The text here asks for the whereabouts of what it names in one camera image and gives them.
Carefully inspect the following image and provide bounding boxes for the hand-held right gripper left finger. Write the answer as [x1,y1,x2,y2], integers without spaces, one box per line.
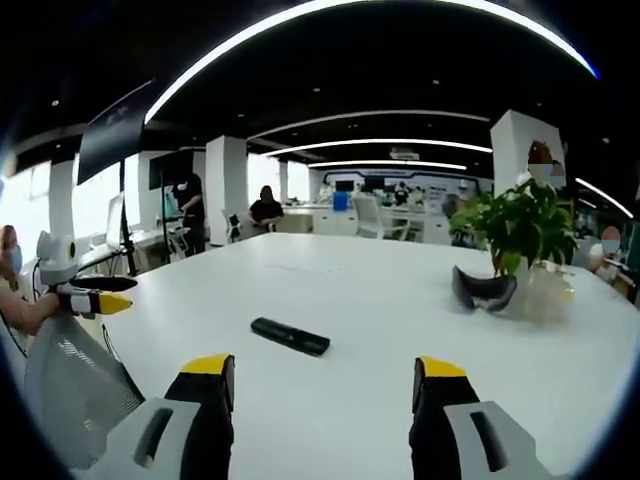
[74,353,236,480]

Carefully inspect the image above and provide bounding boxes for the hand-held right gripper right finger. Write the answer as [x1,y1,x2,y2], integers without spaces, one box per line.
[408,355,566,480]

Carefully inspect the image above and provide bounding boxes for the black remote control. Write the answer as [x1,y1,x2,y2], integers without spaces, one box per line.
[249,316,332,358]

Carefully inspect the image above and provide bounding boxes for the black screen stand pole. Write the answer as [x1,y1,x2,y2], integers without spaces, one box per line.
[118,158,139,277]

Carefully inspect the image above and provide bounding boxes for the grey mesh office chair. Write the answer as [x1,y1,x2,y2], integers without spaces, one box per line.
[23,313,147,472]

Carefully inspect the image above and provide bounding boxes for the large dark display screen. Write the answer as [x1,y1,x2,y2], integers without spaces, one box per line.
[76,79,155,187]

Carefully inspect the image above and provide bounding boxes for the black curved headset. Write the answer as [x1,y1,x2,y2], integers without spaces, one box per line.
[451,264,519,314]

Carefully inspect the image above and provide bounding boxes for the clear glass vase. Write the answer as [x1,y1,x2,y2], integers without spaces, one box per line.
[523,262,577,322]

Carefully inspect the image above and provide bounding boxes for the green potted plant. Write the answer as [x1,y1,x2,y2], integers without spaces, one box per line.
[448,177,581,279]

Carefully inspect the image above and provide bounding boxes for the white office chair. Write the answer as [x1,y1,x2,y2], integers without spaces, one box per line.
[351,193,404,241]

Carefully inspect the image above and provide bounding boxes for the ceiling light strip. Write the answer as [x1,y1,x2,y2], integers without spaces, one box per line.
[306,159,469,172]
[258,138,495,158]

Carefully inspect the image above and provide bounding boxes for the long curved ceiling light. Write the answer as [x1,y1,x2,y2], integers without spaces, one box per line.
[143,0,600,127]

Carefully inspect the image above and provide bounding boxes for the small dark wall screen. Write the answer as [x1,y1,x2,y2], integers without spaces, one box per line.
[148,148,195,192]

